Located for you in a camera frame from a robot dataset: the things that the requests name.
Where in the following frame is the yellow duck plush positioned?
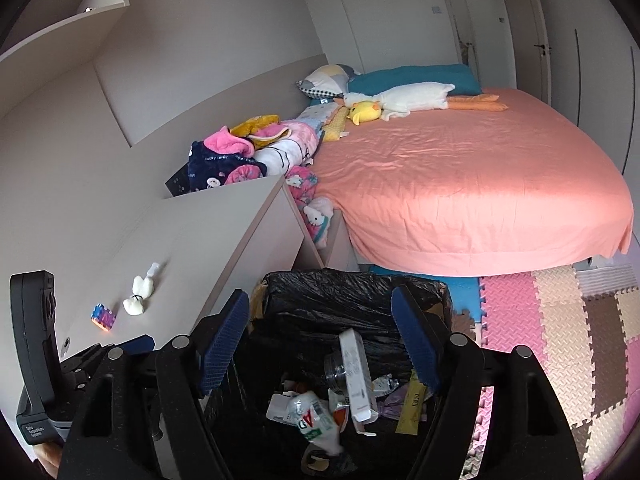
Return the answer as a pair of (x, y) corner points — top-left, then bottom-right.
(348, 100), (383, 127)

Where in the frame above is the small white carton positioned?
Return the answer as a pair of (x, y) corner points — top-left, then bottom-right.
(266, 392), (298, 423)

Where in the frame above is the light purple plastic bag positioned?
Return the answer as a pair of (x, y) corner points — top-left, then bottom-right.
(374, 389), (416, 417)

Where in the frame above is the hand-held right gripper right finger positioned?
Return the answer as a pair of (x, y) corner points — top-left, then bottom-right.
(391, 285), (585, 480)

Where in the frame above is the cardboard trash bin with black bag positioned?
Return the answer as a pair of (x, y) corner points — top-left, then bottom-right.
(205, 267), (481, 480)

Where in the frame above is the person's left hand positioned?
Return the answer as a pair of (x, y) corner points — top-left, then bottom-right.
(32, 441), (63, 479)

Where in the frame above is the white goose plush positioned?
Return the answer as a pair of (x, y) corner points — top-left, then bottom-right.
(342, 81), (510, 122)

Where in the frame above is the white room door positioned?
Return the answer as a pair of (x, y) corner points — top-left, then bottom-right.
(495, 0), (551, 106)

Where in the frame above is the black flat device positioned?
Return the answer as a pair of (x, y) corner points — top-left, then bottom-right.
(165, 162), (193, 197)

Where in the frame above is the beige wall shelf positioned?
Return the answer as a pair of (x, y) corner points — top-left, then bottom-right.
(0, 0), (132, 121)

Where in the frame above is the bed with orange sheet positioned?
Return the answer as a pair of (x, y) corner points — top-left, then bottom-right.
(307, 87), (635, 278)

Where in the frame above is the clear plastic jar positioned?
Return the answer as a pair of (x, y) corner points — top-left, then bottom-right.
(323, 351), (351, 392)

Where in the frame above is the pink kitty print cloth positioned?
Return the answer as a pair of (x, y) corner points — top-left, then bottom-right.
(285, 165), (321, 206)

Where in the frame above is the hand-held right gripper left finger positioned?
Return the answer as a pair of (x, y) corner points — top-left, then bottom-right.
(56, 289), (251, 480)

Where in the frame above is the colourful puzzle cube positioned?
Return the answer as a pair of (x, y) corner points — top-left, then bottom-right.
(91, 304), (118, 332)

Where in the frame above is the pink cartoon printed blanket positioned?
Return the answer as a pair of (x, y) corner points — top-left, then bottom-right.
(247, 120), (321, 181)

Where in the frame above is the patchwork pillow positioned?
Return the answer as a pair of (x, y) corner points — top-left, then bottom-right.
(296, 64), (363, 101)

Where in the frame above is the pink fleece garment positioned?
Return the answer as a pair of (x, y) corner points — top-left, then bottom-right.
(201, 127), (266, 186)

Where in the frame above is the yellow fleece garment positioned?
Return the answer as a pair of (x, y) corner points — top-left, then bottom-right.
(230, 115), (281, 138)

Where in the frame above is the small white plush toy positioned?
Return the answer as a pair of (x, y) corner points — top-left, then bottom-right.
(122, 261), (162, 317)

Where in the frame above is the teal pillow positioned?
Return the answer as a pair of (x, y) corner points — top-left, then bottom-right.
(345, 63), (483, 108)

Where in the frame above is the navy printed garment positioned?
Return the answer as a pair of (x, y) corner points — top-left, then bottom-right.
(187, 140), (268, 193)

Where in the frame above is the white bottle with green label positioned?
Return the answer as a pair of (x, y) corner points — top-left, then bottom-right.
(292, 391), (348, 458)

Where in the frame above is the yellow checked cloth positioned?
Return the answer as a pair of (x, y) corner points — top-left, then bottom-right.
(322, 105), (351, 142)

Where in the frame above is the yellow packet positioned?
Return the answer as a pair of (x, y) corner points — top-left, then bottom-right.
(394, 370), (428, 436)

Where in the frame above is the orange and white medicine box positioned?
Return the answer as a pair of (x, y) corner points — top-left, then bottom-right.
(339, 329), (379, 436)

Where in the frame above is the foam puzzle floor mat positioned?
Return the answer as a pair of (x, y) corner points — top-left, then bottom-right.
(370, 255), (640, 480)

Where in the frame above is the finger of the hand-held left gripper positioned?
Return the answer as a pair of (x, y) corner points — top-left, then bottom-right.
(60, 334), (156, 391)

